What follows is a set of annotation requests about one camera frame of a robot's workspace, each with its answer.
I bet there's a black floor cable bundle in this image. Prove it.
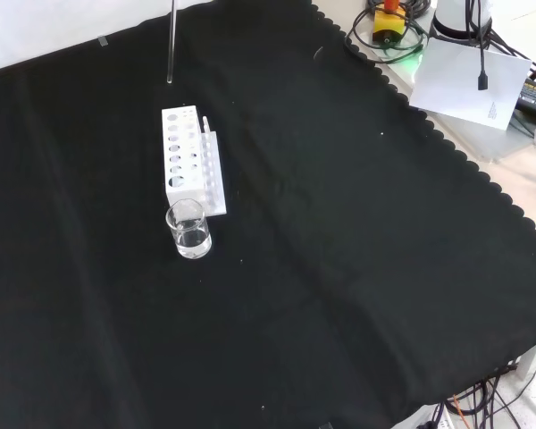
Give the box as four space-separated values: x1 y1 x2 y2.
428 364 536 429

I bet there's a pale base board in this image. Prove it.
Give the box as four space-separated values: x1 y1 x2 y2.
352 8 536 164

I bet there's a small glass beaker with water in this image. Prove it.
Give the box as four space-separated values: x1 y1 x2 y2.
165 198 214 260

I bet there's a white test tube rack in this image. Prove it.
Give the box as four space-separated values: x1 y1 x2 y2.
161 105 229 218

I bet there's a white paper sheet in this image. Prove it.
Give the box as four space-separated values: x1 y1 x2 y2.
409 36 532 131

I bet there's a clear glass rod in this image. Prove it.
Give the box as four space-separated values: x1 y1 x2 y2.
165 0 179 86

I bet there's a yellow stop button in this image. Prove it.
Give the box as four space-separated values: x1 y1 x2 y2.
372 0 407 46

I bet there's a black bench cloth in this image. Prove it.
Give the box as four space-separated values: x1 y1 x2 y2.
0 0 536 429

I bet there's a black looped cable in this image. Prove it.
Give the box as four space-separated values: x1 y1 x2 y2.
344 0 431 62

